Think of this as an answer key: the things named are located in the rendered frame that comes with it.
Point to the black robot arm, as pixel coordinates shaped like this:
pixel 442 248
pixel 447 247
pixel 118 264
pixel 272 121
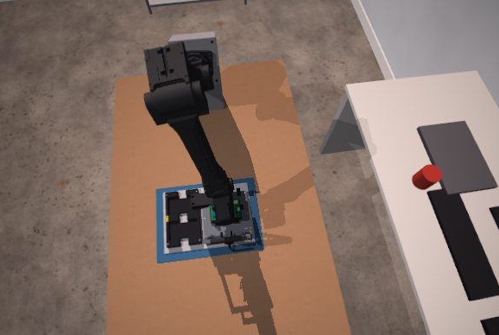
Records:
pixel 177 100

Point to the green circuit board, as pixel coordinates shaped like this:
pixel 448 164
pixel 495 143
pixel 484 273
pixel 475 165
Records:
pixel 236 209

